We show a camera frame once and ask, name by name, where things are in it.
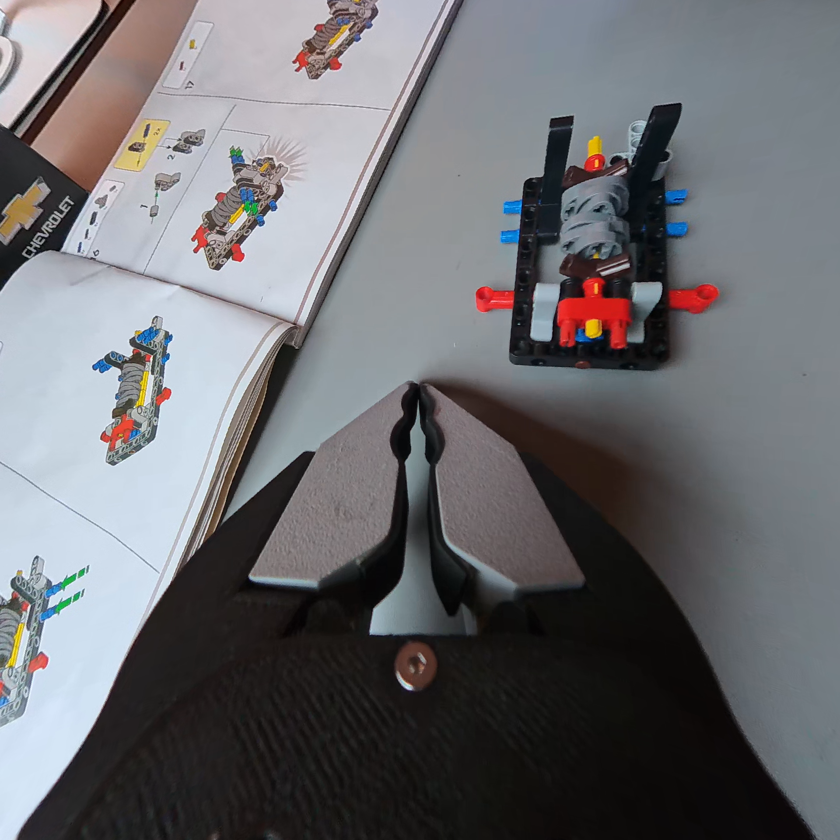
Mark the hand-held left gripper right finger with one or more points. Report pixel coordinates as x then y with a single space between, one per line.
505 518

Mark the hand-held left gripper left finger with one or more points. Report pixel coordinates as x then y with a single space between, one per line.
328 518

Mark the black frame lego model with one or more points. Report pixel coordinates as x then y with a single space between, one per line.
525 328

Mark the lego instruction booklet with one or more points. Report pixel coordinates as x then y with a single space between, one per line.
328 164

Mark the black lego set box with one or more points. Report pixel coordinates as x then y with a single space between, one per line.
33 170

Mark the white monitor stand base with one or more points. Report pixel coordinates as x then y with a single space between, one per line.
59 39

